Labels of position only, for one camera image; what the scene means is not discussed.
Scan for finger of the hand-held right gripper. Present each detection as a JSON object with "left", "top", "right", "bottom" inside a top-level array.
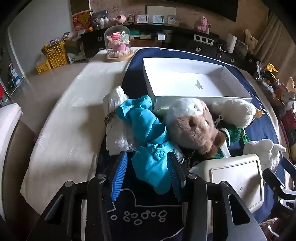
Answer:
[{"left": 263, "top": 168, "right": 296, "bottom": 198}]

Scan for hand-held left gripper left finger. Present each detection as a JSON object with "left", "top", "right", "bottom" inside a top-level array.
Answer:
[{"left": 32, "top": 151, "right": 128, "bottom": 241}]

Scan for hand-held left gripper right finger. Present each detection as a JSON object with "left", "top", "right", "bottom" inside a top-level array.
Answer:
[{"left": 169, "top": 153, "right": 267, "bottom": 241}]

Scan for teal cloth garment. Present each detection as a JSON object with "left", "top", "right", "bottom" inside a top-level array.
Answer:
[{"left": 116, "top": 95, "right": 184, "bottom": 195}]

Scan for white bunny plush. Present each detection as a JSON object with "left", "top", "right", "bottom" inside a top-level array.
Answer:
[{"left": 243, "top": 138, "right": 287, "bottom": 174}]

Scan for brown bear plush pale hood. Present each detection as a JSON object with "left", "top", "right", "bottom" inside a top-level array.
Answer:
[{"left": 164, "top": 97, "right": 232, "bottom": 160}]

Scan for white cardboard box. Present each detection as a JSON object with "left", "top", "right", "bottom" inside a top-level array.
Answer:
[{"left": 142, "top": 57, "right": 253, "bottom": 112}]

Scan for navy whale print blanket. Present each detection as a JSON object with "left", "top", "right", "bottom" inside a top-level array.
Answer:
[{"left": 96, "top": 47, "right": 296, "bottom": 241}]

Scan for white lace cloth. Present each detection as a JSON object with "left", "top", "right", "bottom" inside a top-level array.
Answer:
[{"left": 102, "top": 86, "right": 140, "bottom": 156}]

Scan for cream plastic case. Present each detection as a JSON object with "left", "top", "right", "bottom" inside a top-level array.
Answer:
[{"left": 189, "top": 153, "right": 265, "bottom": 234}]

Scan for dark red box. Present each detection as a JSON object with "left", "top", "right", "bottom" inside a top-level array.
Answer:
[{"left": 281, "top": 111, "right": 296, "bottom": 132}]

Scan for white hang-tab card packet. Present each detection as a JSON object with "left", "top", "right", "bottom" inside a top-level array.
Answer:
[{"left": 280, "top": 91, "right": 296, "bottom": 103}]

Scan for white armchair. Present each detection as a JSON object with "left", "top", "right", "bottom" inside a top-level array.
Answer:
[{"left": 0, "top": 103, "right": 24, "bottom": 217}]

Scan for white plastic basket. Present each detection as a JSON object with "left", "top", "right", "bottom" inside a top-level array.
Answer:
[{"left": 67, "top": 53, "right": 85, "bottom": 64}]

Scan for yellow plastic crate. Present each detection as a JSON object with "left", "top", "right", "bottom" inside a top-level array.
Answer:
[
  {"left": 47, "top": 56, "right": 68, "bottom": 69},
  {"left": 46, "top": 40, "right": 67, "bottom": 58},
  {"left": 36, "top": 61, "right": 52, "bottom": 75}
]

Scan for brown wooden box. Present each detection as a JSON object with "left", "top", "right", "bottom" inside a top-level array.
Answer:
[{"left": 129, "top": 39, "right": 162, "bottom": 48}]

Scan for glass dome with pink rose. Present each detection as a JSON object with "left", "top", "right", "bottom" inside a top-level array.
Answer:
[{"left": 104, "top": 25, "right": 135, "bottom": 63}]

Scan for beige curtain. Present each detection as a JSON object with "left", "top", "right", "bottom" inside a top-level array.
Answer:
[{"left": 252, "top": 9, "right": 296, "bottom": 77}]

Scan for cream giraffe plush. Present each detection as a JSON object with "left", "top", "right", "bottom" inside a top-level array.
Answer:
[{"left": 244, "top": 29, "right": 258, "bottom": 54}]

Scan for black TV cabinet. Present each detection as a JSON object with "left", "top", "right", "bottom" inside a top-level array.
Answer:
[{"left": 81, "top": 23, "right": 259, "bottom": 68}]

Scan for white humidifier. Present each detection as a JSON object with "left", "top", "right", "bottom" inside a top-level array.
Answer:
[{"left": 225, "top": 34, "right": 237, "bottom": 53}]

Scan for rack of coloured packets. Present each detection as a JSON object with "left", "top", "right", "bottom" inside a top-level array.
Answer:
[{"left": 0, "top": 46, "right": 25, "bottom": 98}]

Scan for red floral gift box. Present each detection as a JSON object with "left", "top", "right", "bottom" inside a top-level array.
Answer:
[{"left": 72, "top": 11, "right": 92, "bottom": 30}]

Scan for pink plush toy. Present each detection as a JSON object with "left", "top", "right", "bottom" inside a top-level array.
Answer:
[{"left": 196, "top": 16, "right": 208, "bottom": 32}]

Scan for blue photo box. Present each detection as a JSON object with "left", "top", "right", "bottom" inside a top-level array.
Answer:
[{"left": 92, "top": 10, "right": 109, "bottom": 25}]

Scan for cream blank canvas board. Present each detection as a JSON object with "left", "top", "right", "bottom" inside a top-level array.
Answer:
[{"left": 146, "top": 5, "right": 176, "bottom": 24}]

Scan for bronze chain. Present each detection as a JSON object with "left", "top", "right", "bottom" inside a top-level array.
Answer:
[{"left": 105, "top": 111, "right": 116, "bottom": 127}]

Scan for white power cable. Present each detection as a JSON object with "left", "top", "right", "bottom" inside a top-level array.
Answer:
[{"left": 217, "top": 44, "right": 228, "bottom": 61}]

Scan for wooden picture frame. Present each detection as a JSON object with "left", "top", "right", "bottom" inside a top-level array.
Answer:
[{"left": 167, "top": 15, "right": 181, "bottom": 26}]

